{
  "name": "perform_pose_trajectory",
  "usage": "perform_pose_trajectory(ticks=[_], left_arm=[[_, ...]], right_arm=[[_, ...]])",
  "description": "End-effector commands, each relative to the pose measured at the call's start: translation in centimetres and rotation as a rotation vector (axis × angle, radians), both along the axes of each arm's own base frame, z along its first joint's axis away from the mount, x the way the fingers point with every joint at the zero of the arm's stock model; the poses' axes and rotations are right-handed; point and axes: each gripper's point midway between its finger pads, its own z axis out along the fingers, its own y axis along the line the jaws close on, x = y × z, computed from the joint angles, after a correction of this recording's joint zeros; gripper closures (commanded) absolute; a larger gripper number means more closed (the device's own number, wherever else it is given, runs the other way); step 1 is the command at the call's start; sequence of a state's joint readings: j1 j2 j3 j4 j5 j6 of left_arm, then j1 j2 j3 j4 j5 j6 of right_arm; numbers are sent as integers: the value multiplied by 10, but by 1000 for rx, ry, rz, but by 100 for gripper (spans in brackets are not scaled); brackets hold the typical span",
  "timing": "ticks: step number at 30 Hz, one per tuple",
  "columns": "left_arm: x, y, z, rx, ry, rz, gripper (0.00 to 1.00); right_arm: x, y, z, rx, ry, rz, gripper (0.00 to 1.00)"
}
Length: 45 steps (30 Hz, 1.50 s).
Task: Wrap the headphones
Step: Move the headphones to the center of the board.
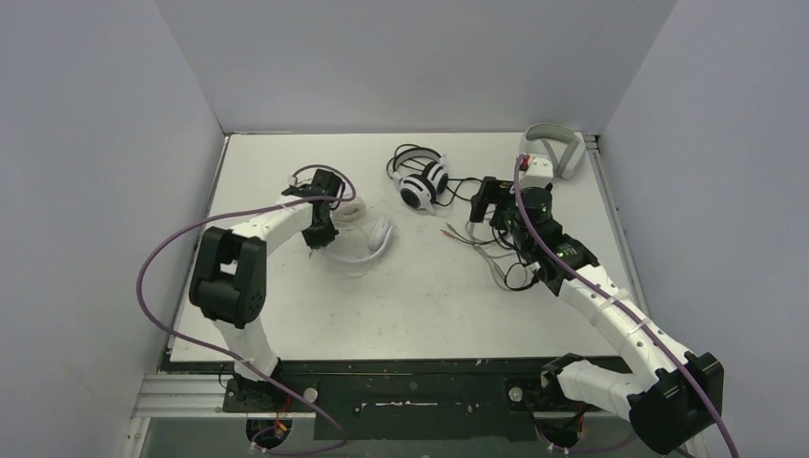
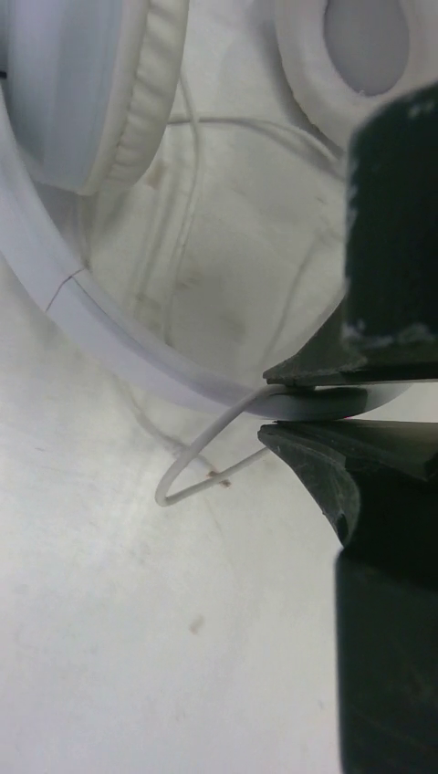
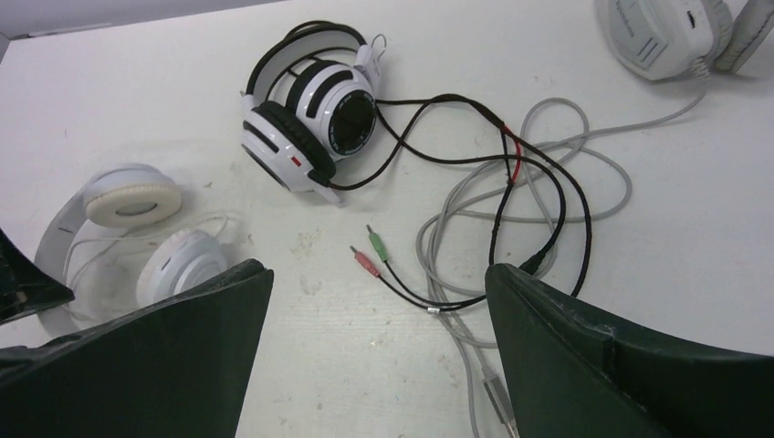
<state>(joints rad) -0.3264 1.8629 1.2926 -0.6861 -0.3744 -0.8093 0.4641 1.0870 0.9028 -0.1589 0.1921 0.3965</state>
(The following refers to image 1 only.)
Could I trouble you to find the white wired headphones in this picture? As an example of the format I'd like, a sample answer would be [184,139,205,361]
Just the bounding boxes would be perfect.
[317,197,395,279]

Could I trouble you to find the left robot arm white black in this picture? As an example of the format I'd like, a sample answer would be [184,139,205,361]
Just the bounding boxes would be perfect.
[189,165,356,410]

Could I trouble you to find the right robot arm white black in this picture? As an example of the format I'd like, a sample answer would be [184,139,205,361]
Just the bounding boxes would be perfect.
[469,177,726,454]

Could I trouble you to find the grey white over-ear headphones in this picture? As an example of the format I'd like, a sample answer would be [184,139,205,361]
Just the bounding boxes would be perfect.
[505,123,598,294]

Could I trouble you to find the black and white headphones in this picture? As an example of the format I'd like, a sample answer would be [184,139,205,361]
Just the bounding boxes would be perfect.
[385,143,545,293]

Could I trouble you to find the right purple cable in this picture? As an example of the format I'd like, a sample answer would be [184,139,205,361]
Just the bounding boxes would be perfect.
[512,155,742,458]

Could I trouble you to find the purple cable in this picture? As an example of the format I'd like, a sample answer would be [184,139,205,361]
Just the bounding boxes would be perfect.
[512,155,742,458]
[136,164,359,458]

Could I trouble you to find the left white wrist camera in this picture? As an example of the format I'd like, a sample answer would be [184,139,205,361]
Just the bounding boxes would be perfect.
[282,177,312,198]

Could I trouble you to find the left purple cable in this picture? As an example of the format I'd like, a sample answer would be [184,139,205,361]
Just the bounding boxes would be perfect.
[136,164,359,458]

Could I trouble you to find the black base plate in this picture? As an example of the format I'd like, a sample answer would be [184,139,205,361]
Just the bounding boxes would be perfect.
[159,357,601,442]

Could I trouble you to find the aluminium rail frame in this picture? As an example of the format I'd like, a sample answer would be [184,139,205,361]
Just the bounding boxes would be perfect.
[135,133,633,456]

